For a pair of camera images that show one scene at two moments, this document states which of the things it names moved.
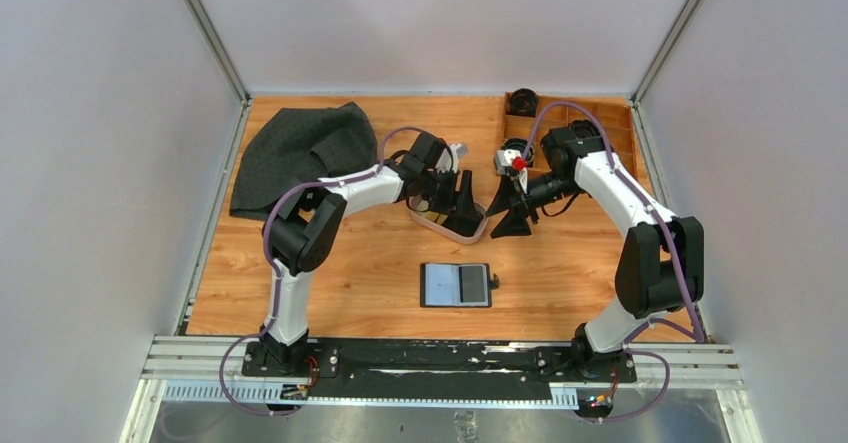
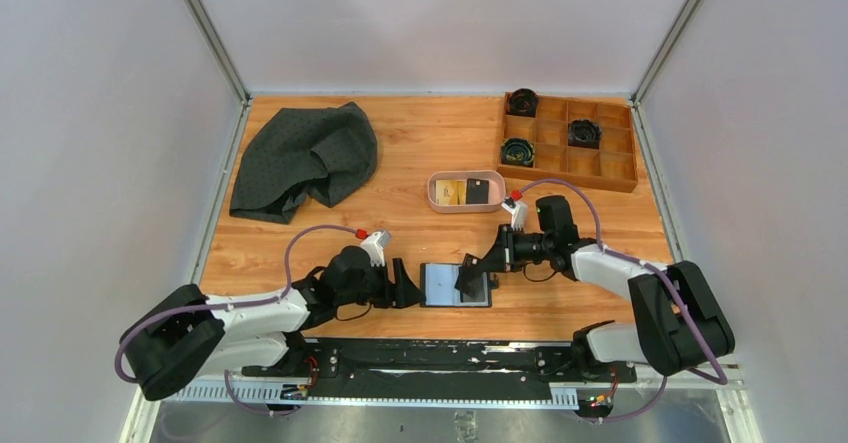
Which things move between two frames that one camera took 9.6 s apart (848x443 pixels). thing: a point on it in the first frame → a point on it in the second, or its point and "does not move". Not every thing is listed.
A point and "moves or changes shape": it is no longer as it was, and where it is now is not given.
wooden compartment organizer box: x=612 y=116 does not move
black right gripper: x=515 y=222 → x=503 y=256
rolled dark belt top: x=522 y=102 does not move
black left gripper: x=464 y=206 → x=402 y=294
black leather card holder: x=457 y=285 does not move
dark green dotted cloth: x=330 y=142 does not move
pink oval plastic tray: x=418 y=207 moves or changes shape
